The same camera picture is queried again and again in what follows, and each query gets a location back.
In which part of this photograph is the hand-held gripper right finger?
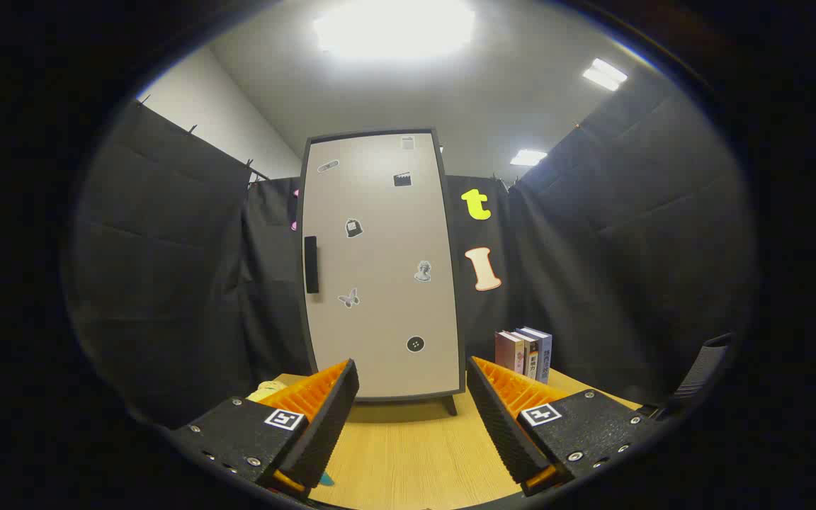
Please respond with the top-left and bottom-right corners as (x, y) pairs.
(466, 356), (664, 497)

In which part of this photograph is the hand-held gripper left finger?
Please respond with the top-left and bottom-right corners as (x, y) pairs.
(167, 358), (361, 497)

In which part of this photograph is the dark grey cabinet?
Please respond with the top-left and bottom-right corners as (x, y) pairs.
(298, 127), (467, 417)

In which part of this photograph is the white brown book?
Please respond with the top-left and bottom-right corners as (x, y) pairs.
(511, 329), (540, 380)

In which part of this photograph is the yellow plush toy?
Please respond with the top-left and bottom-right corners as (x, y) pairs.
(249, 380), (288, 403)

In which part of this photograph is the pink book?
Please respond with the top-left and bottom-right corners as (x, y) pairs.
(495, 331), (526, 375)

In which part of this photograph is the blue grey book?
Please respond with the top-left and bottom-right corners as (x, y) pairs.
(521, 327), (553, 385)

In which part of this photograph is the black ribbed chair back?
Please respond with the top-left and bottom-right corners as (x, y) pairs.
(656, 333), (735, 419)

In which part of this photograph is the black backdrop cloth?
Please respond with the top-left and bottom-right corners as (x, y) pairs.
(68, 67), (759, 426)

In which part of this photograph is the twin ceiling light panel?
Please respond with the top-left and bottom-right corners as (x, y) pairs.
(582, 58), (628, 91)

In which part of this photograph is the large ceiling light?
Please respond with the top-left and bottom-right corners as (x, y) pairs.
(312, 0), (476, 61)

